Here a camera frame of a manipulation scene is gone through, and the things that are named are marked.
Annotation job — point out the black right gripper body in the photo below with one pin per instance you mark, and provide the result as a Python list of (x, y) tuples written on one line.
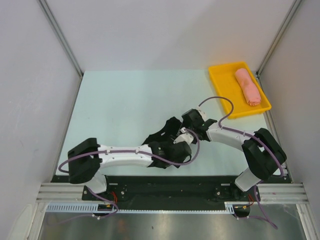
[(185, 125)]

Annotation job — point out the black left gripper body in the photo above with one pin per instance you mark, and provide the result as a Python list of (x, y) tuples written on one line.
[(176, 161)]

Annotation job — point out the black t-shirt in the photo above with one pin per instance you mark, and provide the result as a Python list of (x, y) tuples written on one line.
[(163, 140)]

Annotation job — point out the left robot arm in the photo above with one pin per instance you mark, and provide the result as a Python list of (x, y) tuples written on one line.
[(89, 158)]

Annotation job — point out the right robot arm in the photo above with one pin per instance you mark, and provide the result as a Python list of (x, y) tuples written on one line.
[(262, 152)]

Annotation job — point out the yellow plastic tray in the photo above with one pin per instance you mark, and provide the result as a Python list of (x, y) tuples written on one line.
[(224, 81)]

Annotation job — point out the rolled pink t-shirt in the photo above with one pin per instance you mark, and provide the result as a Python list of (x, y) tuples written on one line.
[(249, 89)]

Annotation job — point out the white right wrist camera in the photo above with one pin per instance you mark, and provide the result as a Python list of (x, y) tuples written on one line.
[(202, 113)]

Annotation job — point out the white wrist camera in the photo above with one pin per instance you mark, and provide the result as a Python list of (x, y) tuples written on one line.
[(202, 113), (185, 136)]

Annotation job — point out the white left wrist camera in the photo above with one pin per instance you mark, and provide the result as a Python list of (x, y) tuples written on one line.
[(185, 136)]

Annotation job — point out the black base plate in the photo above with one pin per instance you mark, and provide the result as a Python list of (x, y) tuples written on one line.
[(182, 193)]

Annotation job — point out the white slotted cable duct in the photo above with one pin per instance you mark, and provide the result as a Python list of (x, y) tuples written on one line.
[(104, 209)]

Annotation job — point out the right aluminium frame post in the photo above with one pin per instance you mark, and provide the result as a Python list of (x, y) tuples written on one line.
[(284, 26)]

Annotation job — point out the aluminium frame post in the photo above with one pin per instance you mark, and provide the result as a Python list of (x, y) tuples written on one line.
[(56, 28), (284, 26)]

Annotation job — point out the left aluminium frame post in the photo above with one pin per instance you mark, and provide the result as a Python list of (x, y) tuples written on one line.
[(56, 28)]

